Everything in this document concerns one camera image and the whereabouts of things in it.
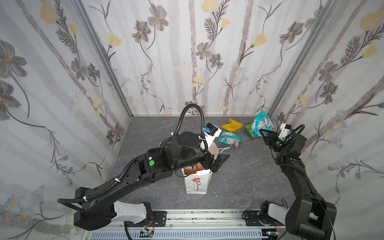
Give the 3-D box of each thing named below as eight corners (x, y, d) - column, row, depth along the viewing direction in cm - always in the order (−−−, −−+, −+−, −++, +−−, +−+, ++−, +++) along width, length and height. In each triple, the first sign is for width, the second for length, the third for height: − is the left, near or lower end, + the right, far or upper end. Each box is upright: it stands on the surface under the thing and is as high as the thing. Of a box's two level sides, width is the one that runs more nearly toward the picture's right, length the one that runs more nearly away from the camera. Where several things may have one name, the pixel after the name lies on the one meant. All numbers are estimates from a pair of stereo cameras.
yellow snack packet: (221, 128, 115) (222, 123, 110) (228, 122, 119) (229, 116, 114) (233, 136, 110) (235, 131, 105) (240, 130, 114) (242, 124, 109)
